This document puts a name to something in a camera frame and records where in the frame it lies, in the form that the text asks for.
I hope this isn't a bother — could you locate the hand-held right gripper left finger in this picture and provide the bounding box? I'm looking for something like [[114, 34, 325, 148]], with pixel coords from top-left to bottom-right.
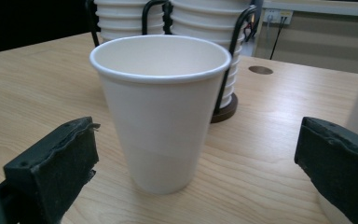
[[3, 116, 102, 224]]

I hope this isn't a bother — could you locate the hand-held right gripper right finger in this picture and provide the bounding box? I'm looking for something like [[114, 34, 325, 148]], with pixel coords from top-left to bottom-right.
[[294, 116, 358, 224]]

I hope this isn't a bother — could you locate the black wire cup holder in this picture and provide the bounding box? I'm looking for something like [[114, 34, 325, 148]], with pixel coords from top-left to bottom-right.
[[85, 0, 259, 124]]

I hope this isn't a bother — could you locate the tall stack of white cups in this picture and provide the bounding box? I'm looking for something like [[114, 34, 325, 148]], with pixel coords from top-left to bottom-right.
[[170, 0, 254, 109]]

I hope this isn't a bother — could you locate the white ledge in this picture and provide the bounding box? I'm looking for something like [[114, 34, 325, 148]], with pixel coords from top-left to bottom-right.
[[262, 0, 358, 19]]

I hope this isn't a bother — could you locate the short stack of white cups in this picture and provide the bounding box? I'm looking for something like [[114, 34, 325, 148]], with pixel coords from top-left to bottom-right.
[[93, 0, 166, 44]]

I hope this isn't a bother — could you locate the black plugged power cable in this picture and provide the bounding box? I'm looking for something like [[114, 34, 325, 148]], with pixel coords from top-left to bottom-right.
[[268, 16, 287, 61]]

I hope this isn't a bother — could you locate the white wall socket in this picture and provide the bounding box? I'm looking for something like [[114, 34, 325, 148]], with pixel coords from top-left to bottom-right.
[[262, 8, 294, 26]]

